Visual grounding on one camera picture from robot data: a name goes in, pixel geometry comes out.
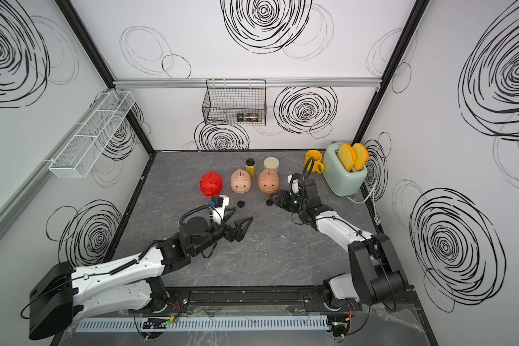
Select black corner frame post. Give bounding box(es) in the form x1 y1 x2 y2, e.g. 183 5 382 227
352 0 430 144
55 0 155 157

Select aluminium wall rail back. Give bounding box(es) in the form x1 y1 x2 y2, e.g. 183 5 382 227
113 77 381 89

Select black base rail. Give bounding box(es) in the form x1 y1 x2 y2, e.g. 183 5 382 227
125 284 420 314

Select dark pink piggy bank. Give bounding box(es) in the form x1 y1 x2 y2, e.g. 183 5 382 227
258 169 280 194

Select small items in basket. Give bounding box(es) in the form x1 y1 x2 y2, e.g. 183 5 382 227
236 112 262 123

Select yellow toast slice left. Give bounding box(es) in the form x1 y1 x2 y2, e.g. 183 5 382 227
337 143 356 172

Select yellow mug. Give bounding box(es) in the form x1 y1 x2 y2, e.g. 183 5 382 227
304 150 325 174

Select yellow toast slice right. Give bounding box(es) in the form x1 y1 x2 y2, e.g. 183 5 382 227
352 143 369 172

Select yellow spice jar black lid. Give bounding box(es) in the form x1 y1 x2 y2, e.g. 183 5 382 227
246 158 256 178

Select mint green toaster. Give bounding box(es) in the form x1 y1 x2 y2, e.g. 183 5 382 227
321 142 368 197

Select aluminium wall rail left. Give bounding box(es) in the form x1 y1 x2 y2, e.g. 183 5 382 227
0 88 113 241

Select white wire shelf basket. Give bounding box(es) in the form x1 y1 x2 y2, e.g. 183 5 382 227
48 90 135 178

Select black wire basket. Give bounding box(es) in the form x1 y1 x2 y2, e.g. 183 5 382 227
201 87 268 126

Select black corner frame post left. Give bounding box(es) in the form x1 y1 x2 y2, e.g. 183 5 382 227
55 0 155 157

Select light pink piggy bank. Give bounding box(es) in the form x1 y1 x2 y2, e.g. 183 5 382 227
230 169 252 195

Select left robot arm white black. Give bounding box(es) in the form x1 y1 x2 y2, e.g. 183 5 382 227
26 205 253 340

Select yellow toast slice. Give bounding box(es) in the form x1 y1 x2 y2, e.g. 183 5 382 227
337 143 356 172
352 143 369 172

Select aluminium wall rail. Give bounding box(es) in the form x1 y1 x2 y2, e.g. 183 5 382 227
113 77 381 89
0 88 113 241

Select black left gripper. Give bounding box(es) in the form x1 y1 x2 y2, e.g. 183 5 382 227
191 206 252 258

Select white slotted cable duct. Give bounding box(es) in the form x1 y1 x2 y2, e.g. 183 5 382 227
76 316 330 333

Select black corner frame post right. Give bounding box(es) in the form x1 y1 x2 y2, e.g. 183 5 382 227
352 0 430 144

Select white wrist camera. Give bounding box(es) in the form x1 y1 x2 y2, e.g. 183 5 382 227
209 195 229 226
288 173 304 195

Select red piggy bank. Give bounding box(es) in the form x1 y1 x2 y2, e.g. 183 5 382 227
200 171 223 197

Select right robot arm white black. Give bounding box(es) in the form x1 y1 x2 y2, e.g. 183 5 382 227
270 190 410 305

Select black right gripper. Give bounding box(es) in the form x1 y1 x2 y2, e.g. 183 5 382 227
270 189 307 214

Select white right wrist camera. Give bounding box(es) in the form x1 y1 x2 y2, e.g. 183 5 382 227
288 173 304 195

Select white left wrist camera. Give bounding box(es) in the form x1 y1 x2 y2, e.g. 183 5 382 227
209 195 229 226

